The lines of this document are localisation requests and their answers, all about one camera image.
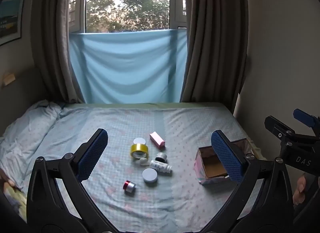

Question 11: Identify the paper note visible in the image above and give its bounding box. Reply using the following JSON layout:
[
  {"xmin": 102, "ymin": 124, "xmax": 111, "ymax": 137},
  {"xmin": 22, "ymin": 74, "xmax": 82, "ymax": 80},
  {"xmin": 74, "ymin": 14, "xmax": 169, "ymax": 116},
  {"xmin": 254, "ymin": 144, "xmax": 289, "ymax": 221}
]
[{"xmin": 2, "ymin": 71, "xmax": 16, "ymax": 86}]

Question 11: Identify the framed wall poster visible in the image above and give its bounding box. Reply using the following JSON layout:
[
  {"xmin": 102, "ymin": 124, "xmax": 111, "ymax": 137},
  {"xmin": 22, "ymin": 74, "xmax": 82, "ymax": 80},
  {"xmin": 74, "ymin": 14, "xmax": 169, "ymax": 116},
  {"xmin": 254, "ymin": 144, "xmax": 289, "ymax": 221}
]
[{"xmin": 0, "ymin": 0, "xmax": 26, "ymax": 46}]

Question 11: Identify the red and silver jar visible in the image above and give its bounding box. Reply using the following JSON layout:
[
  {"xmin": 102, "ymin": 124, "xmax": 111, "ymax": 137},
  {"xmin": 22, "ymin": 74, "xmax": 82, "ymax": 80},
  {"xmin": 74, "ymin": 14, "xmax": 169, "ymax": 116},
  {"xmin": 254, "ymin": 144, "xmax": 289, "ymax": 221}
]
[{"xmin": 122, "ymin": 180, "xmax": 137, "ymax": 193}]

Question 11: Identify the yellow patterned cloth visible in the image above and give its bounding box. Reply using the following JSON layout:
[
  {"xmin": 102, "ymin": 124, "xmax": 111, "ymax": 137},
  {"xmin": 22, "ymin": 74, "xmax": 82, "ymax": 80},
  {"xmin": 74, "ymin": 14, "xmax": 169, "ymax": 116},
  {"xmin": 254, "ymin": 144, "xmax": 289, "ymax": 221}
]
[{"xmin": 4, "ymin": 184, "xmax": 27, "ymax": 222}]

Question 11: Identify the person's right hand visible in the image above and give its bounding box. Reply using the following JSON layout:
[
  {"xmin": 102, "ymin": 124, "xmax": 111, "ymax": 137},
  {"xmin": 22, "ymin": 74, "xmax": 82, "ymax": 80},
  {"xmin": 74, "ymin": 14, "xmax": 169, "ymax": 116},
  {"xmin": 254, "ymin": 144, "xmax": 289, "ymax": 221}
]
[{"xmin": 292, "ymin": 173, "xmax": 309, "ymax": 206}]

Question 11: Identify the white labelled bottle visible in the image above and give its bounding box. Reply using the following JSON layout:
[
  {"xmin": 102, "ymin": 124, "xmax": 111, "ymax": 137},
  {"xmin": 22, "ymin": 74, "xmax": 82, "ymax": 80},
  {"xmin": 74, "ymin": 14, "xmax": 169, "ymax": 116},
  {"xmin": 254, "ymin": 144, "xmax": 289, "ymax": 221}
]
[{"xmin": 149, "ymin": 159, "xmax": 173, "ymax": 173}]

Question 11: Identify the light blue hanging cloth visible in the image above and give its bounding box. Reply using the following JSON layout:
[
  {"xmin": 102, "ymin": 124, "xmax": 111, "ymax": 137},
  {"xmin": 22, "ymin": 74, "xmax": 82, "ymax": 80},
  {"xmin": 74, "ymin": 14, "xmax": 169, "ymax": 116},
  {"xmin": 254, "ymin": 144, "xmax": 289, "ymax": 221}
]
[{"xmin": 69, "ymin": 29, "xmax": 188, "ymax": 104}]

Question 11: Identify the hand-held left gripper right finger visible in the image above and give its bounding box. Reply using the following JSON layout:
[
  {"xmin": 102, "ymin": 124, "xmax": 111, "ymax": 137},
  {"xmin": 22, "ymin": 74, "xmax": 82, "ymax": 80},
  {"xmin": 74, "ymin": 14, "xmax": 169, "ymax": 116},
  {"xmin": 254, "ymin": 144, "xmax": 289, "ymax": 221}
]
[{"xmin": 200, "ymin": 130, "xmax": 294, "ymax": 233}]

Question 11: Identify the rectangular cosmetic carton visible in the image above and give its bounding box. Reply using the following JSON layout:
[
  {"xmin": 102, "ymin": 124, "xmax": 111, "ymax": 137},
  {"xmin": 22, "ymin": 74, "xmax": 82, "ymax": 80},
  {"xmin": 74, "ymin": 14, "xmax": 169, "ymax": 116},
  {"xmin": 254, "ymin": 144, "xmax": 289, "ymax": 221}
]
[{"xmin": 149, "ymin": 131, "xmax": 166, "ymax": 149}]

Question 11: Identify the cardboard box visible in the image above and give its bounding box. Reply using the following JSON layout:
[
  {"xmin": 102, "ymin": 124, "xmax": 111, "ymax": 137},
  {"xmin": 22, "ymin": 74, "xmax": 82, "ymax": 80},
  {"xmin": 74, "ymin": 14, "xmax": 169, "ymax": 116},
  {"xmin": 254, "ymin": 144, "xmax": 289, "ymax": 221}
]
[{"xmin": 194, "ymin": 138, "xmax": 253, "ymax": 185}]

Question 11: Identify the grey padded headboard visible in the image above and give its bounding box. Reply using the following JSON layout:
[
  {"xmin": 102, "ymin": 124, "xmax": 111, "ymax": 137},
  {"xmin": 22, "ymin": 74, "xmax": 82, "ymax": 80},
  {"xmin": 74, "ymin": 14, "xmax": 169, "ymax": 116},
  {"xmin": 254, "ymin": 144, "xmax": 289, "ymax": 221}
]
[{"xmin": 0, "ymin": 68, "xmax": 47, "ymax": 137}]

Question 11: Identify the window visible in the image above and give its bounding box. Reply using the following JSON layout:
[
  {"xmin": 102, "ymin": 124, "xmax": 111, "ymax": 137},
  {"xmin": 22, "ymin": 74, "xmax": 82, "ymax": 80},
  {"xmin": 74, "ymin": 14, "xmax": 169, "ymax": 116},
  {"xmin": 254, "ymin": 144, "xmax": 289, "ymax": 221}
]
[{"xmin": 69, "ymin": 0, "xmax": 188, "ymax": 33}]

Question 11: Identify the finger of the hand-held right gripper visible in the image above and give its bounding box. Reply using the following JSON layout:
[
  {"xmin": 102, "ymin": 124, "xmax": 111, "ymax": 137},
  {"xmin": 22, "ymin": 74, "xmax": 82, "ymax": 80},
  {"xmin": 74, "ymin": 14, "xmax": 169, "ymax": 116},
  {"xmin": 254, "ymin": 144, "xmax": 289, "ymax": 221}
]
[
  {"xmin": 293, "ymin": 108, "xmax": 320, "ymax": 133},
  {"xmin": 264, "ymin": 116, "xmax": 320, "ymax": 146}
]

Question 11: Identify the grey-brown curtain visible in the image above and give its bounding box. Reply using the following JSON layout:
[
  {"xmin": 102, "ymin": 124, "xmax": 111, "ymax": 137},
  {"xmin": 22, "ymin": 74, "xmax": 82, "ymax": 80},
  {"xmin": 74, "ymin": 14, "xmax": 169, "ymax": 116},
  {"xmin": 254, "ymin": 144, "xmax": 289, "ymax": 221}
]
[
  {"xmin": 180, "ymin": 0, "xmax": 250, "ymax": 103},
  {"xmin": 32, "ymin": 0, "xmax": 87, "ymax": 104}
]

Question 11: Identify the crumpled light blue quilt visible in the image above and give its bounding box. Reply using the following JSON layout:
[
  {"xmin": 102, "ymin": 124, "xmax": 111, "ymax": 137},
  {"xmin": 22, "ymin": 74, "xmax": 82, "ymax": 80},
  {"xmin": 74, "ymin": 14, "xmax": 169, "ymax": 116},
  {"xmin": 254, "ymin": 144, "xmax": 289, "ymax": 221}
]
[{"xmin": 0, "ymin": 100, "xmax": 64, "ymax": 191}]

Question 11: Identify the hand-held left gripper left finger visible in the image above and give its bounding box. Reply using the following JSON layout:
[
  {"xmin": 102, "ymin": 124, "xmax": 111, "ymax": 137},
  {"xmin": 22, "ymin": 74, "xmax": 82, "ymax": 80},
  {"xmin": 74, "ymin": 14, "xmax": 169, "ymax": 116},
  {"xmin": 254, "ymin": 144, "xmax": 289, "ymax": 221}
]
[{"xmin": 26, "ymin": 128, "xmax": 118, "ymax": 233}]

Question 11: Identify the yellow tape roll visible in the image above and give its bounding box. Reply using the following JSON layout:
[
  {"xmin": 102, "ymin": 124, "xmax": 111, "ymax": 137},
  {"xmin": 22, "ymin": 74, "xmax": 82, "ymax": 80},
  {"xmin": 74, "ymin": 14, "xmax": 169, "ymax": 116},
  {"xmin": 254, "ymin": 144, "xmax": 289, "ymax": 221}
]
[{"xmin": 130, "ymin": 143, "xmax": 148, "ymax": 159}]

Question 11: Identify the green jar with pale lid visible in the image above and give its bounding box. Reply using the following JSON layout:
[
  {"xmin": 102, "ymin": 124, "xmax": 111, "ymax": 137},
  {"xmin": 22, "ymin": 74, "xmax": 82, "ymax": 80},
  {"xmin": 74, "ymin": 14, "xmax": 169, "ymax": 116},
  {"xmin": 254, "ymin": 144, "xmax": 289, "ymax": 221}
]
[{"xmin": 142, "ymin": 168, "xmax": 159, "ymax": 185}]

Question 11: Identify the small dark jar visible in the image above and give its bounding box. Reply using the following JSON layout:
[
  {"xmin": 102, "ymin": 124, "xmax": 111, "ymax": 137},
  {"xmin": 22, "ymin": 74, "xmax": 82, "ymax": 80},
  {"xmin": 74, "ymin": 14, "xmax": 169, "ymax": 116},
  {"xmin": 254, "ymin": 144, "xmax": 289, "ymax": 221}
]
[{"xmin": 154, "ymin": 152, "xmax": 167, "ymax": 164}]

